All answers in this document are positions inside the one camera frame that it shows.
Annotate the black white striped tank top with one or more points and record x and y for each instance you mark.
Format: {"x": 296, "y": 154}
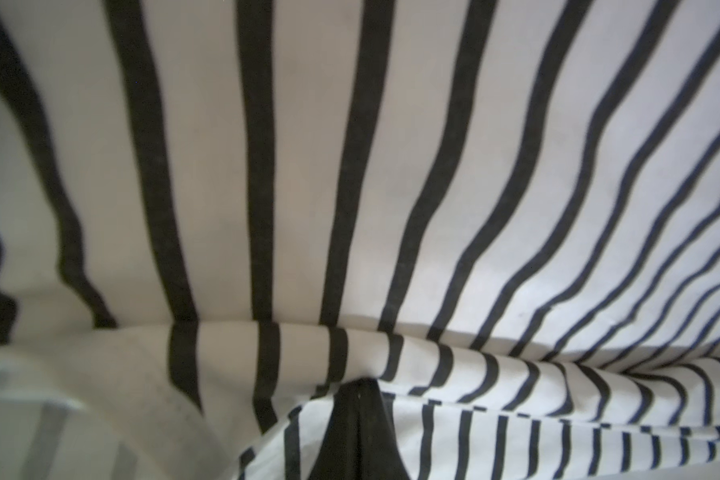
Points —
{"x": 215, "y": 214}

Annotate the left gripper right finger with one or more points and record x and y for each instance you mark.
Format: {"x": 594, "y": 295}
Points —
{"x": 379, "y": 453}

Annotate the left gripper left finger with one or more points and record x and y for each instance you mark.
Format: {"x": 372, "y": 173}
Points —
{"x": 339, "y": 457}

